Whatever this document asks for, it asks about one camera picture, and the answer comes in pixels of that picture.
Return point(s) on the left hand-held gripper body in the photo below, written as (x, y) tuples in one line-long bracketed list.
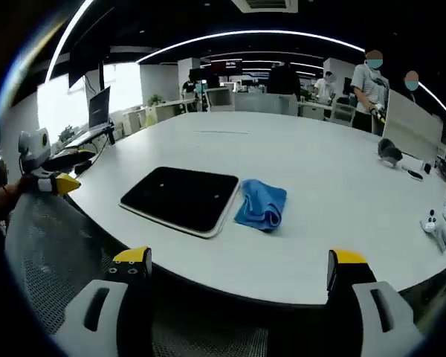
[(33, 145)]

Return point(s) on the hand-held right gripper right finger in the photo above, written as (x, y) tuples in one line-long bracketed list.
[(394, 334)]

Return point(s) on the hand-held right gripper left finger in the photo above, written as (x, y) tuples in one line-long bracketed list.
[(93, 323)]

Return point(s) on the blue cleaning cloth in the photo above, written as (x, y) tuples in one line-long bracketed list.
[(260, 201)]

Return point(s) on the person's left hand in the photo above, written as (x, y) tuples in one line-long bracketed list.
[(20, 185)]

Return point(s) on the potted green plant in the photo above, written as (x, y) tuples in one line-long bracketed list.
[(67, 134), (156, 100)]

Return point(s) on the black laptop stand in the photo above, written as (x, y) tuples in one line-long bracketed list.
[(111, 137)]

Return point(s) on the open dark laptop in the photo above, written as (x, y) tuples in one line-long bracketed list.
[(98, 108)]

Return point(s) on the grey mesh office chair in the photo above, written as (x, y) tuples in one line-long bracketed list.
[(48, 241)]

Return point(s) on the ceiling light strip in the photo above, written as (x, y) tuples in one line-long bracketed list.
[(245, 33), (65, 35)]

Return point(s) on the white flat device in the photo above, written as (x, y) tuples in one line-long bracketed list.
[(414, 175)]

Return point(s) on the white framed panel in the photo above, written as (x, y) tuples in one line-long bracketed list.
[(220, 99)]

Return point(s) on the small black box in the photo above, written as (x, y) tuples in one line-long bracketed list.
[(427, 167)]

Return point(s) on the white partition panel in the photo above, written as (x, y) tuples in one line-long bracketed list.
[(412, 122)]

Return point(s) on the ceiling air vent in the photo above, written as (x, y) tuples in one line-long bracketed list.
[(265, 4)]

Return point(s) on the red wall display screen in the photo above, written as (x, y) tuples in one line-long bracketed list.
[(226, 67)]

